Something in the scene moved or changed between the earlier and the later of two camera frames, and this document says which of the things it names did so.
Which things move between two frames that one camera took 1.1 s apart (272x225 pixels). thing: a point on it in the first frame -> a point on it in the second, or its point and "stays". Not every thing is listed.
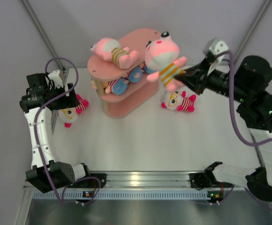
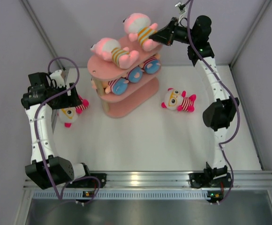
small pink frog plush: x=161 y=55 -> x=139 y=26
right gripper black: x=196 y=76 -> x=165 y=38
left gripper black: x=69 y=101 stays
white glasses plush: x=174 y=100 stays
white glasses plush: x=67 y=116 stays
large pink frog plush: x=110 y=50 stays
